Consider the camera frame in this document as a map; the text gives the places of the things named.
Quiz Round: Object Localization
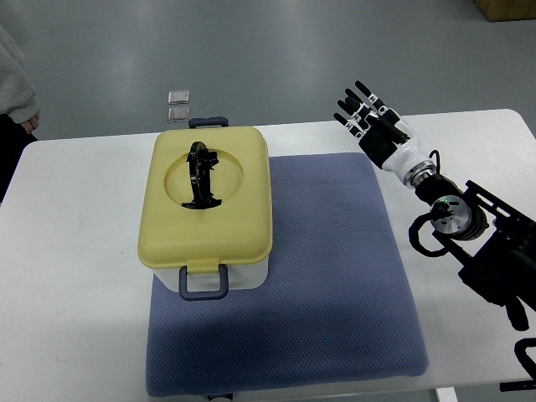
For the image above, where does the upper metal floor plate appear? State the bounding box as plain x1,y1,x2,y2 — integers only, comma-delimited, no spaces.
167,90,190,105

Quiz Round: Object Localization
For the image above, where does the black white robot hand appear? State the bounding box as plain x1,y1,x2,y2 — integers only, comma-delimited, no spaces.
333,80,439,188

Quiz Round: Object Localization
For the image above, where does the blue textured mat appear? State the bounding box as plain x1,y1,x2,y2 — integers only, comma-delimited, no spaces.
146,152,429,397

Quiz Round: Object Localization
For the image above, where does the yellow box lid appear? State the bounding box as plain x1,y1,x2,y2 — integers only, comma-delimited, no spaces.
137,116,274,302

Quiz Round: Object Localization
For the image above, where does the brown cardboard box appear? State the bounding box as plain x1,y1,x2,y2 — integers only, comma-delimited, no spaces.
474,0,536,22

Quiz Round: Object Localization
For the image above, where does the lower metal floor plate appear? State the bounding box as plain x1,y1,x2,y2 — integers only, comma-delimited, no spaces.
167,106,190,123

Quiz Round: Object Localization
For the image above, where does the white storage box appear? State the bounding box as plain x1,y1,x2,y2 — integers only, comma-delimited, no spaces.
152,257,269,293

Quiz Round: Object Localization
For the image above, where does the black table bracket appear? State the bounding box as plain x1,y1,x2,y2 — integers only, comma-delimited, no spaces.
499,380,536,393

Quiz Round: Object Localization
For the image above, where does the metal floor plate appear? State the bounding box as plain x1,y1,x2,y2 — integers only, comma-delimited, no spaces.
167,90,190,105
167,106,190,123

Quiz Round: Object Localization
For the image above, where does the person in grey sweater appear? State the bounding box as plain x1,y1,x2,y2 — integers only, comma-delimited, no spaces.
1,28,39,197

